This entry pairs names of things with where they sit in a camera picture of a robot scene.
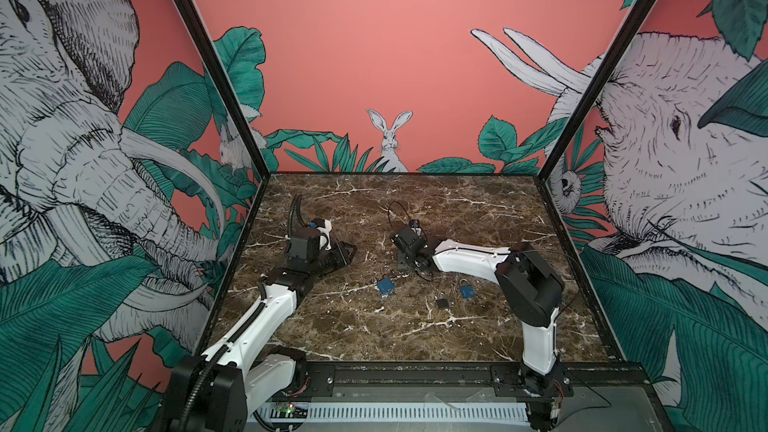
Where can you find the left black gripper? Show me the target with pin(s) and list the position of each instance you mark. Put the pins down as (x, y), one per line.
(340, 252)

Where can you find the blue padlock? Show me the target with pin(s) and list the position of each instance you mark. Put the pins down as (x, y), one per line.
(467, 290)
(386, 287)

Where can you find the blue padlock front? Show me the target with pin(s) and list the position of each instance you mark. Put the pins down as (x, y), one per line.
(467, 290)

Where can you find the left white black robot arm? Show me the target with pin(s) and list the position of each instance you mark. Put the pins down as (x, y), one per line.
(221, 388)

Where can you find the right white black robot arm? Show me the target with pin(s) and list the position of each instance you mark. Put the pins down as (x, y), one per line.
(532, 288)

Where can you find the small green circuit board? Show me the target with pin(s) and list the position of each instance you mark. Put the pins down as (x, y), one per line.
(288, 411)

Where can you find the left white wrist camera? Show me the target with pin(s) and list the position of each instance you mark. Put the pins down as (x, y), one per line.
(324, 226)

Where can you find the white ventilated cable duct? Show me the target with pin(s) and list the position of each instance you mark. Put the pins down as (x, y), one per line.
(342, 412)

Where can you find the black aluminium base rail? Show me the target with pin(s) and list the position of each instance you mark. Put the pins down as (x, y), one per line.
(324, 379)

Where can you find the left black frame post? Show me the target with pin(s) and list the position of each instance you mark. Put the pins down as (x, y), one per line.
(197, 29)

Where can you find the black frame post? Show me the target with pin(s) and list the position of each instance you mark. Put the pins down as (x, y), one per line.
(197, 29)
(634, 19)

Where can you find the right black frame post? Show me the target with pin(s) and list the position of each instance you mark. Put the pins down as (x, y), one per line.
(634, 19)

